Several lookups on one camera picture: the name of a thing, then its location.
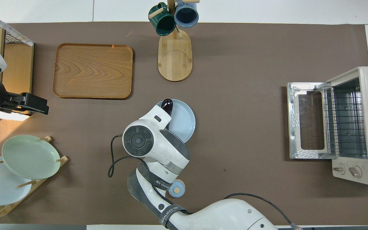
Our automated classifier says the wooden shelf with wire mesh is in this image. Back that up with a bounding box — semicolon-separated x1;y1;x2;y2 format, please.
0;14;34;121

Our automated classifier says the rectangular wooden tray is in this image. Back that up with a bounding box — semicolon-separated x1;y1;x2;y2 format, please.
52;43;134;100

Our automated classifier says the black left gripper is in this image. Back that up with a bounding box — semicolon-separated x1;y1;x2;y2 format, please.
0;92;49;115

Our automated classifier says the wooden plate rack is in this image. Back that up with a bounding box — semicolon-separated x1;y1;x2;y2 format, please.
0;136;70;219

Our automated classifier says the white marbled panel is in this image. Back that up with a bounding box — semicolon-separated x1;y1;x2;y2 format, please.
0;7;34;47

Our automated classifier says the brown table mat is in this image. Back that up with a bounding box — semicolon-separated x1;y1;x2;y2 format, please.
0;22;368;226

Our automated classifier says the dark purple eggplant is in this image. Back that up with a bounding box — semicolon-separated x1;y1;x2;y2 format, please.
162;98;174;117

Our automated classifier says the wooden mug tree stand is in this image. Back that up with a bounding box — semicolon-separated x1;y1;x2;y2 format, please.
148;0;200;82

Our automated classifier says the light blue round plate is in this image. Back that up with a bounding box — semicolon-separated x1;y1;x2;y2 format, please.
156;99;196;143

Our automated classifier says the blue mug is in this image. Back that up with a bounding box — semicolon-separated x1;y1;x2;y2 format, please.
174;0;199;28

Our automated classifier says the dark green mug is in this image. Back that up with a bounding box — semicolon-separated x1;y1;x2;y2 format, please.
148;3;177;36

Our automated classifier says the pale green plate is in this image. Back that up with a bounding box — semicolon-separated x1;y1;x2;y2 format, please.
2;134;61;180

